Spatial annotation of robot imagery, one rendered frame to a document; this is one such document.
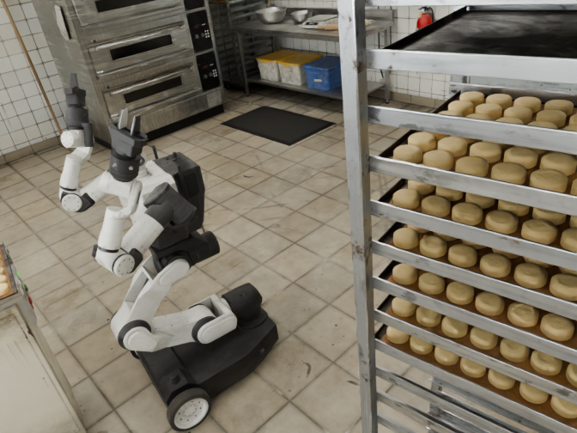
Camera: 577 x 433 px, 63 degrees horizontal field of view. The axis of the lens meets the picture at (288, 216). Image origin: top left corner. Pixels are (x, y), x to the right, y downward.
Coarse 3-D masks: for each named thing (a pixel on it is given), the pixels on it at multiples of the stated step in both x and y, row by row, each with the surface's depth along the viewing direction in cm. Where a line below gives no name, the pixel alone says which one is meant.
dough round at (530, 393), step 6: (522, 384) 92; (522, 390) 91; (528, 390) 91; (534, 390) 90; (540, 390) 90; (522, 396) 92; (528, 396) 90; (534, 396) 89; (540, 396) 89; (546, 396) 89; (534, 402) 90; (540, 402) 90
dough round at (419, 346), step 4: (412, 336) 105; (412, 340) 104; (416, 340) 104; (420, 340) 104; (412, 344) 104; (416, 344) 103; (420, 344) 103; (424, 344) 103; (428, 344) 103; (412, 348) 104; (416, 348) 103; (420, 348) 102; (424, 348) 102; (428, 348) 102; (432, 348) 103; (416, 352) 103; (420, 352) 103; (424, 352) 103; (428, 352) 103
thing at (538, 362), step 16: (400, 304) 102; (416, 320) 100; (432, 320) 97; (448, 320) 96; (448, 336) 95; (464, 336) 95; (480, 336) 92; (496, 336) 91; (496, 352) 91; (512, 352) 88; (528, 352) 88; (528, 368) 87; (544, 368) 84; (560, 368) 84; (576, 368) 83; (576, 384) 82
